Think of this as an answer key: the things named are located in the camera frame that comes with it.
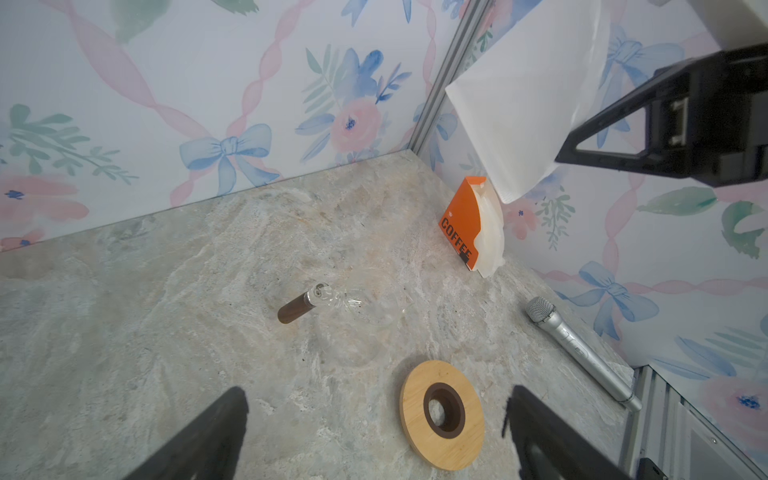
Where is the orange coffee filter pack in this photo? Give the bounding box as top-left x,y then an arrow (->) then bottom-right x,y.
439,176 -> 505,278

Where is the clear glass carafe wooden handle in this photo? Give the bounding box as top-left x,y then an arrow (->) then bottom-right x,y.
277,282 -> 404,368

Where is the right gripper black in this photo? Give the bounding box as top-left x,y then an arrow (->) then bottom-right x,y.
650,43 -> 767,187

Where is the wooden ring lid right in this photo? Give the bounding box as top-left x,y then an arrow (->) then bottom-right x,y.
399,360 -> 485,471

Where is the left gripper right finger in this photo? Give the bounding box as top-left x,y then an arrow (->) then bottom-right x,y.
502,385 -> 628,479

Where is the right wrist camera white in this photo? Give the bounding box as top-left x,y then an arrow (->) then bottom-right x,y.
688,0 -> 768,51

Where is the silver microphone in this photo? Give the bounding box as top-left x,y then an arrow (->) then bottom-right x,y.
525,297 -> 642,412

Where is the white paper coffee filter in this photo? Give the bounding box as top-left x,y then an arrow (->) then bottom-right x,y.
446,0 -> 611,204

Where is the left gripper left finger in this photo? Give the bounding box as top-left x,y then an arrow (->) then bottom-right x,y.
127,386 -> 249,480

